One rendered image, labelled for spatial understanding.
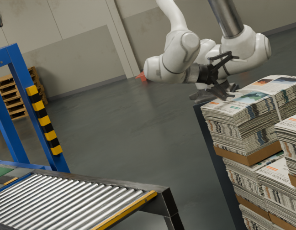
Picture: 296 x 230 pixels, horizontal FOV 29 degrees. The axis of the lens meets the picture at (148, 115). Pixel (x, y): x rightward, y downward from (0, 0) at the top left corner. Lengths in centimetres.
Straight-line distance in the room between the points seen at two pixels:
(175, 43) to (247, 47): 66
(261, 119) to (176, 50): 46
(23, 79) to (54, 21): 798
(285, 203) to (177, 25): 75
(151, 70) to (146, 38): 870
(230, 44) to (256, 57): 13
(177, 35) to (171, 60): 9
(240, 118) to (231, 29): 55
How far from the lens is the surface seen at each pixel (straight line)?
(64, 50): 1155
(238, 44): 263
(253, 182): 228
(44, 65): 1183
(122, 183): 270
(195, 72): 222
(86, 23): 1124
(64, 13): 1140
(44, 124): 356
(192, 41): 204
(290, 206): 210
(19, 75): 356
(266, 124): 227
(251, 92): 240
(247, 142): 224
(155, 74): 217
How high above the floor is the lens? 164
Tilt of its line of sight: 13 degrees down
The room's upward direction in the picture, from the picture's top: 20 degrees counter-clockwise
